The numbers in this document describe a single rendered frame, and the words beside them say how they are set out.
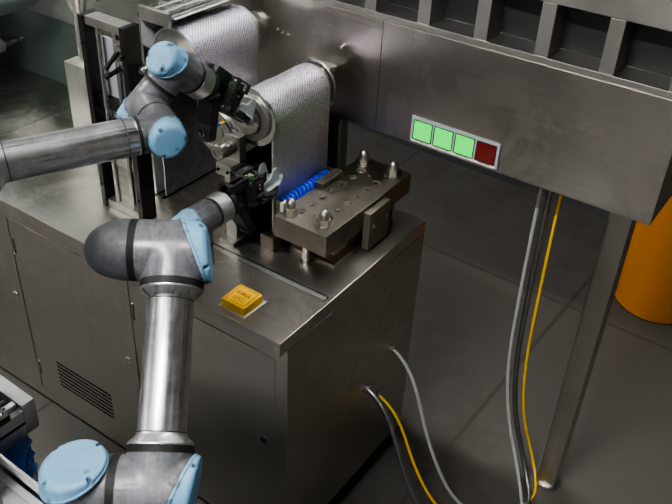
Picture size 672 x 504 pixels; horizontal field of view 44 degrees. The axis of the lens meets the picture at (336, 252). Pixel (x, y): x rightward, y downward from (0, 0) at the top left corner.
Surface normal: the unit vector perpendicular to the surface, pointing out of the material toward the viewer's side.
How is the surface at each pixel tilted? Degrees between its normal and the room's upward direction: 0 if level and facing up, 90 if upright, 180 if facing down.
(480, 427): 0
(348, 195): 0
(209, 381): 90
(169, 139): 90
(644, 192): 90
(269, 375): 90
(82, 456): 7
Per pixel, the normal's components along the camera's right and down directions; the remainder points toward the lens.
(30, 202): 0.04, -0.82
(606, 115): -0.57, 0.45
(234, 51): 0.82, 0.38
